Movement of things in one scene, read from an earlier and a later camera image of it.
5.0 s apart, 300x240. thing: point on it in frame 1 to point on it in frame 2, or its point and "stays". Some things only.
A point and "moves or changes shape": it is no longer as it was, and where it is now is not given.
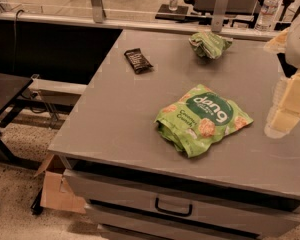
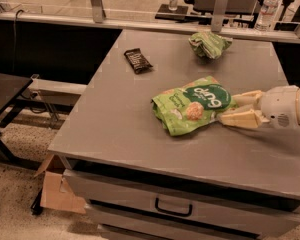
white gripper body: x=299 y=44 to x=278 y=106
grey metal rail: x=144 y=25 stays
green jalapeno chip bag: x=209 y=43 stays
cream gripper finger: x=279 y=43 to x=243 y=118
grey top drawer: x=274 y=217 stays
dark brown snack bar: x=138 y=61 stays
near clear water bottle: x=267 y=15 stays
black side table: x=5 y=103 stays
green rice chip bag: x=199 y=117 moves or changes shape
